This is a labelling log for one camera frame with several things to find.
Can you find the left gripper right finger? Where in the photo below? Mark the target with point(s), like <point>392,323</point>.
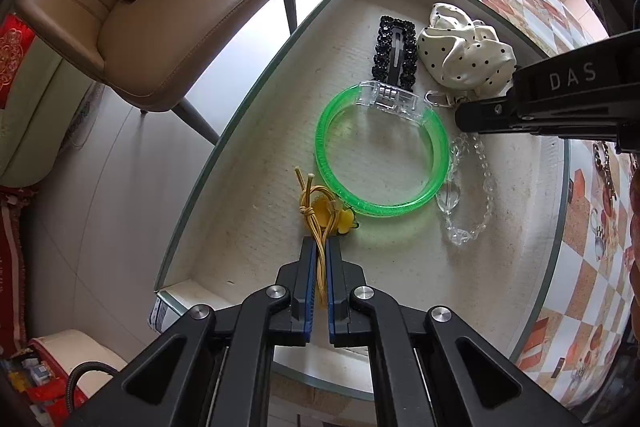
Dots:
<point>405,357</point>

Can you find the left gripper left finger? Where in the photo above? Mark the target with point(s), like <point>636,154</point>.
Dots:
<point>278,315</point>

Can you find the cream polka dot scrunchie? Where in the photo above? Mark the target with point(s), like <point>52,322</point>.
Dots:
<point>464,55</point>

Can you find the black beaded hair clip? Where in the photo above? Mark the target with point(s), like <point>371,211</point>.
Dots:
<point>396,54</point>

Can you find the green translucent bangle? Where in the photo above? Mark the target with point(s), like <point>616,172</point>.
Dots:
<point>403,105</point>

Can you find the checkered patterned tablecloth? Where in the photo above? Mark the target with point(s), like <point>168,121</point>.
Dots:
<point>582,321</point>

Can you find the red embroidered cushion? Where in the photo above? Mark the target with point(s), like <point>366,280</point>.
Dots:
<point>15,40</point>

